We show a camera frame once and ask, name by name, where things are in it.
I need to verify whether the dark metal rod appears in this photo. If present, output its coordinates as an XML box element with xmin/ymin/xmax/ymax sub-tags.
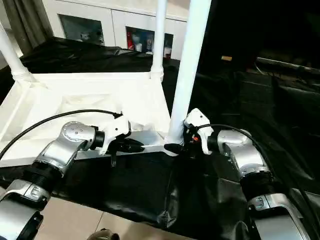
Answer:
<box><xmin>221</xmin><ymin>55</ymin><xmax>320</xmax><ymax>76</ymax></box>

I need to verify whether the white plastic table top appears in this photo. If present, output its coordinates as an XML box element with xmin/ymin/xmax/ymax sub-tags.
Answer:
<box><xmin>0</xmin><ymin>71</ymin><xmax>185</xmax><ymax>168</ymax></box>

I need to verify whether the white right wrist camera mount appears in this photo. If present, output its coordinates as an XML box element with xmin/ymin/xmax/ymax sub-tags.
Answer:
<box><xmin>183</xmin><ymin>107</ymin><xmax>215</xmax><ymax>155</ymax></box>

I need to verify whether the dark left robot foot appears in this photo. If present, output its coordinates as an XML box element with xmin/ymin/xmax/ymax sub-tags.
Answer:
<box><xmin>92</xmin><ymin>227</ymin><xmax>121</xmax><ymax>240</ymax></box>

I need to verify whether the black mat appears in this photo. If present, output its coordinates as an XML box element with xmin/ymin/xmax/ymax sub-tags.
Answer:
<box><xmin>0</xmin><ymin>36</ymin><xmax>320</xmax><ymax>238</ymax></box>

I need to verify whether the white plastic table leg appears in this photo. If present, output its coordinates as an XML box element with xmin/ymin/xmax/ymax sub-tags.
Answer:
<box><xmin>166</xmin><ymin>0</ymin><xmax>213</xmax><ymax>149</ymax></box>
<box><xmin>0</xmin><ymin>22</ymin><xmax>33</xmax><ymax>83</ymax></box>
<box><xmin>149</xmin><ymin>0</ymin><xmax>168</xmax><ymax>80</ymax></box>

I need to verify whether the grey curtain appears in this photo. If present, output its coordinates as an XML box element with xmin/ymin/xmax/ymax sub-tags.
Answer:
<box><xmin>0</xmin><ymin>0</ymin><xmax>52</xmax><ymax>55</ymax></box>

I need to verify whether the white cabinet with glass doors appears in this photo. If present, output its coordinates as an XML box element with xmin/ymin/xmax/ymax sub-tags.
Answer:
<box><xmin>43</xmin><ymin>0</ymin><xmax>189</xmax><ymax>61</ymax></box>

